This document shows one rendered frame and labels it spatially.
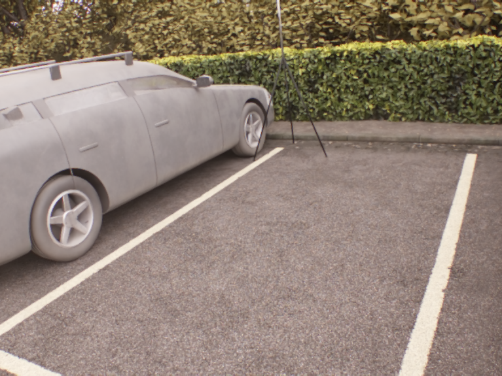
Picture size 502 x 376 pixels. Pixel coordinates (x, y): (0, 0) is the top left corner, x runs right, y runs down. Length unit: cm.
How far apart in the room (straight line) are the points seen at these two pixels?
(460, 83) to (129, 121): 423
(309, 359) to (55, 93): 272
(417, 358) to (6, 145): 282
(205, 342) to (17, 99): 222
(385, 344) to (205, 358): 91
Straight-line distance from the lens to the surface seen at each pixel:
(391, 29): 884
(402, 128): 653
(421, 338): 263
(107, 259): 382
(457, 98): 667
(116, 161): 407
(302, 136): 656
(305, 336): 264
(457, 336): 267
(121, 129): 415
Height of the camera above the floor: 157
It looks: 19 degrees down
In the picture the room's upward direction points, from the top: 6 degrees counter-clockwise
